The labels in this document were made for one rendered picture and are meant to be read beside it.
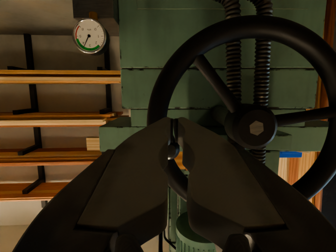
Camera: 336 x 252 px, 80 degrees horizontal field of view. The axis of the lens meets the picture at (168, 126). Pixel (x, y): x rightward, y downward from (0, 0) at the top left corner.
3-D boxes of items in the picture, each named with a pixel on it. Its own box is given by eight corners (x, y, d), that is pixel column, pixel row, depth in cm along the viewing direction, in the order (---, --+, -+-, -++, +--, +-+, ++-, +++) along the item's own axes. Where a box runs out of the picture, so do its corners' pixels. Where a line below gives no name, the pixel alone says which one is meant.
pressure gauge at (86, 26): (104, 6, 36) (106, 53, 38) (110, 14, 40) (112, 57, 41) (69, 6, 36) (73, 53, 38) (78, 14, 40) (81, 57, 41)
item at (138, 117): (306, 109, 46) (304, 126, 46) (263, 104, 67) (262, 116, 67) (130, 109, 46) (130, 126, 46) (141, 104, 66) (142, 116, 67)
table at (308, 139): (409, 134, 37) (403, 166, 38) (300, 116, 67) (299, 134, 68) (78, 134, 37) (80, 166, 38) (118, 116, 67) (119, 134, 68)
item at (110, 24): (111, -28, 38) (113, 17, 39) (125, 1, 50) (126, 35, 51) (67, -28, 38) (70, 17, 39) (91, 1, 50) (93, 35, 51)
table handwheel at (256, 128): (368, -13, 24) (370, 213, 28) (277, 36, 43) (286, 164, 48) (125, 29, 24) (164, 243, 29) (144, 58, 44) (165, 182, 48)
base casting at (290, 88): (321, 68, 44) (317, 109, 46) (235, 82, 101) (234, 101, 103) (118, 68, 44) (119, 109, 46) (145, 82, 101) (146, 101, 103)
